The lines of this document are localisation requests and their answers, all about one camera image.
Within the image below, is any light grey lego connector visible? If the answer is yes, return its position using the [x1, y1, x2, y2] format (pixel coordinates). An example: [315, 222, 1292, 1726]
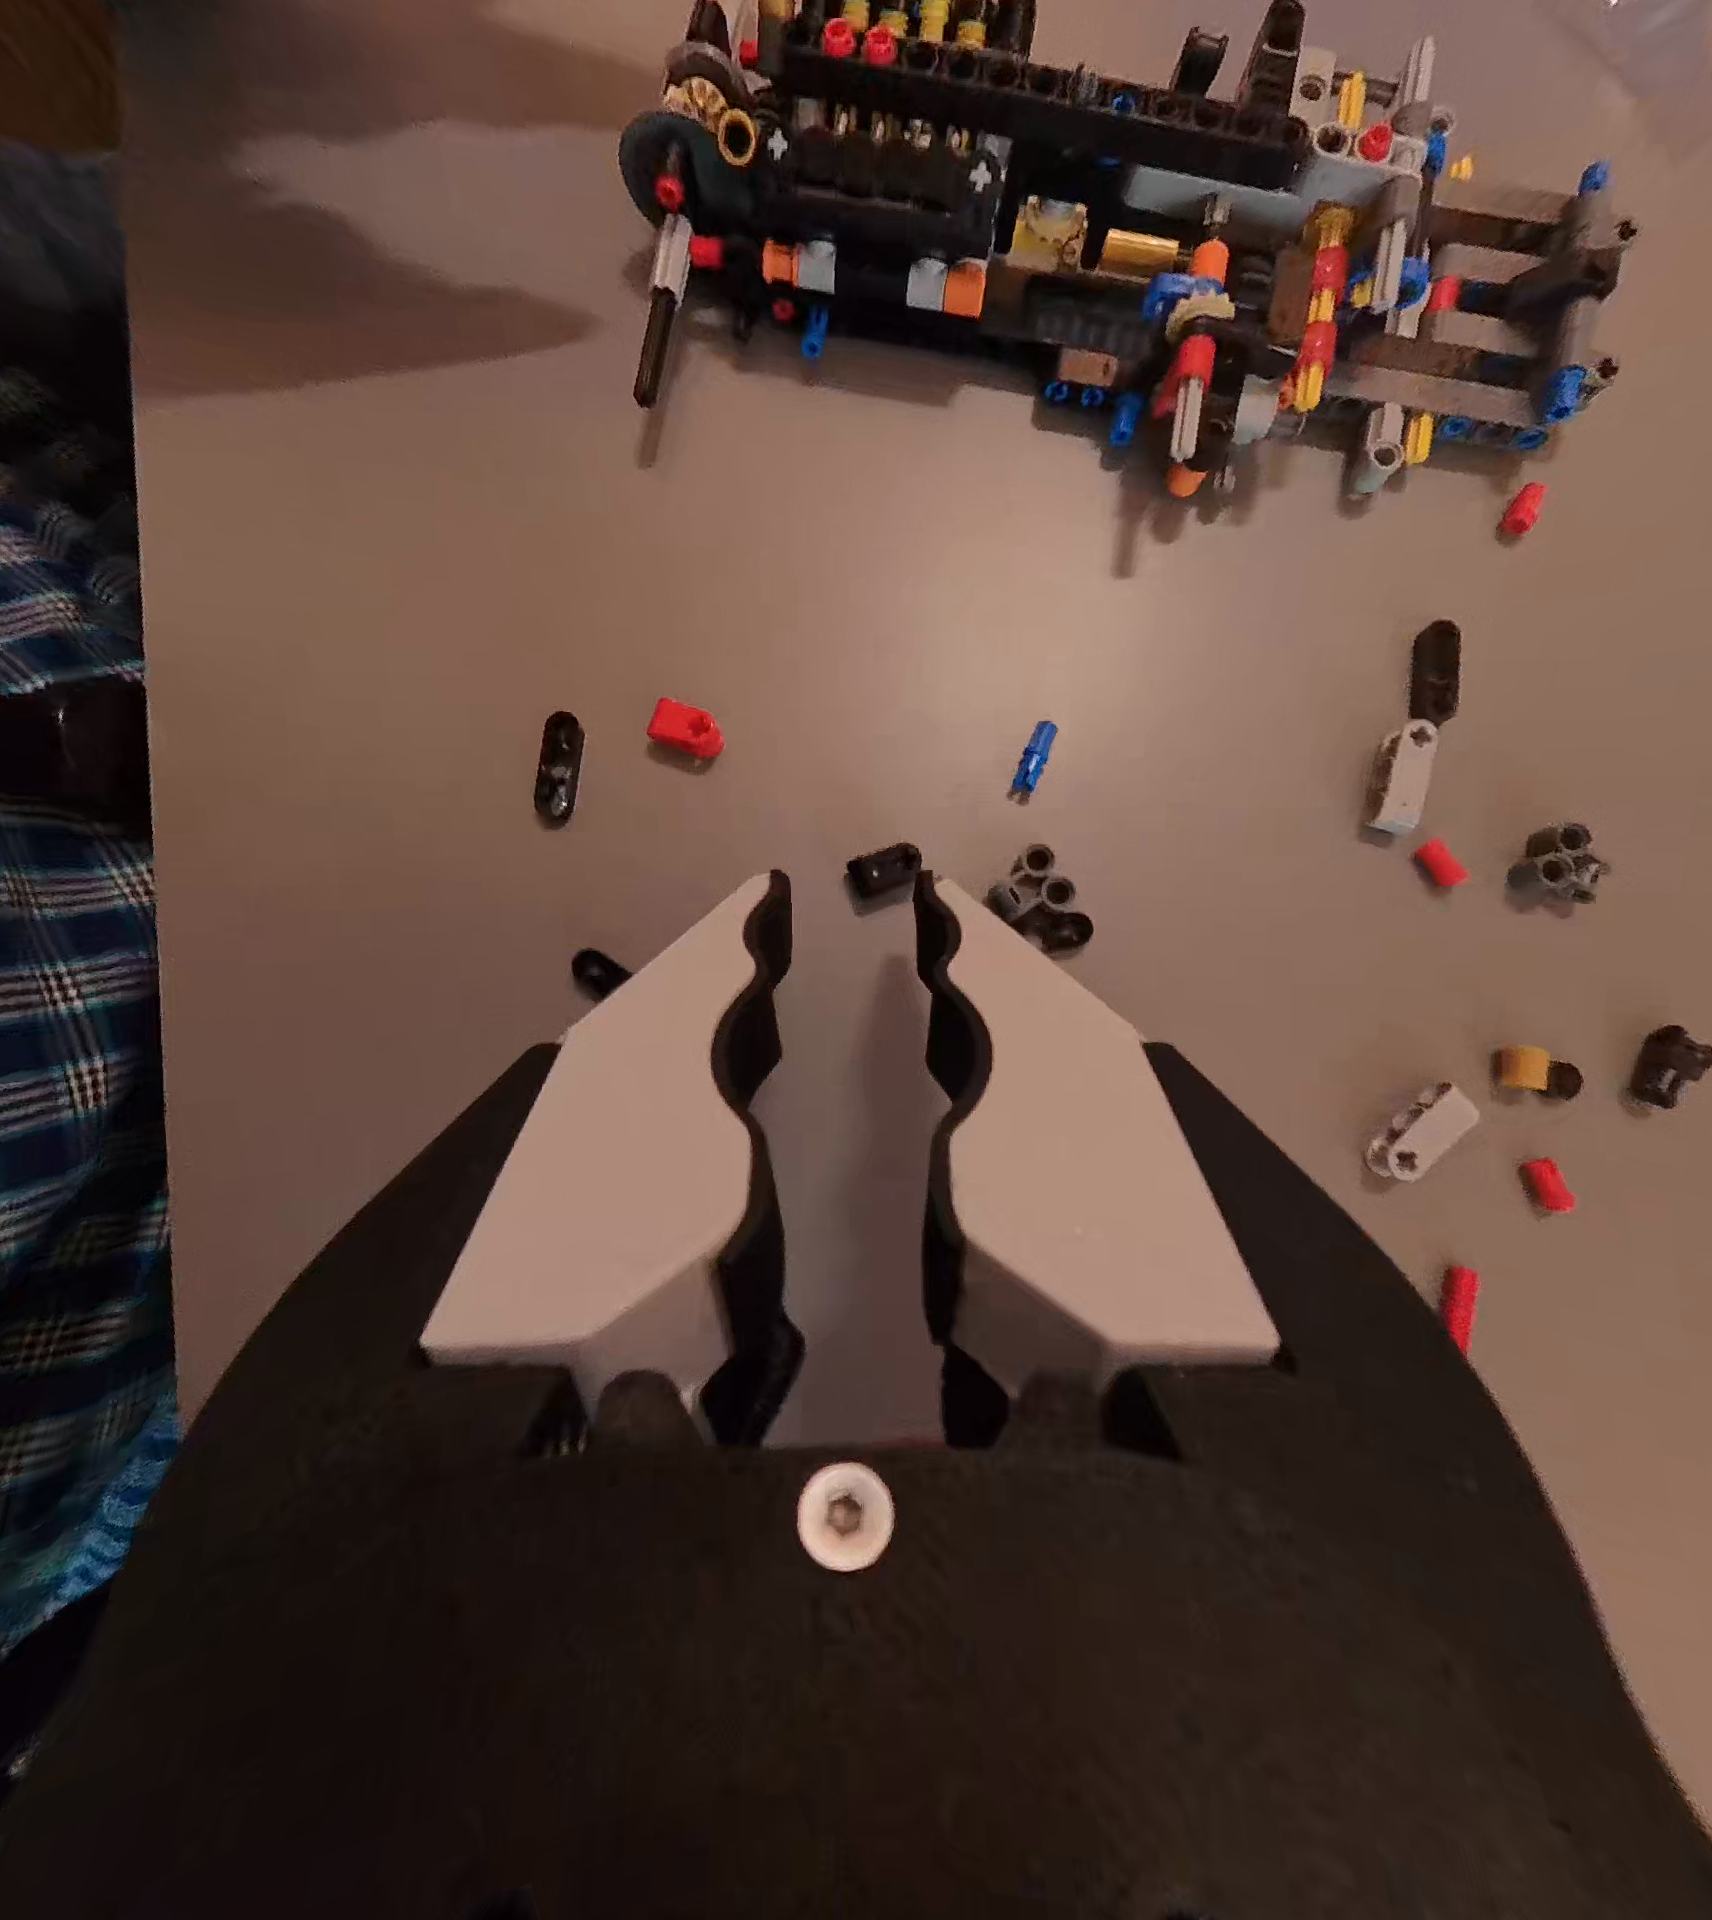
[1362, 720, 1444, 835]
[1362, 1082, 1483, 1184]

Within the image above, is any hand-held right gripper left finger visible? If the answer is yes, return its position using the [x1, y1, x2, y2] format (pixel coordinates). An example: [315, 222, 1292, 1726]
[419, 867, 809, 1448]

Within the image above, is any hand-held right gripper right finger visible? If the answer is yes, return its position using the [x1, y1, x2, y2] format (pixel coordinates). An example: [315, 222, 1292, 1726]
[912, 872, 1285, 1448]

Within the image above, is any multicoloured lego vehicle model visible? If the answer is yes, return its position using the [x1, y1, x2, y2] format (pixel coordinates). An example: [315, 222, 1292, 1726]
[618, 0, 1639, 503]

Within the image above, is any dark grey lego connector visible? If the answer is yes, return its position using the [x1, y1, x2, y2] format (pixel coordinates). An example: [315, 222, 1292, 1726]
[1508, 822, 1613, 909]
[982, 844, 1096, 953]

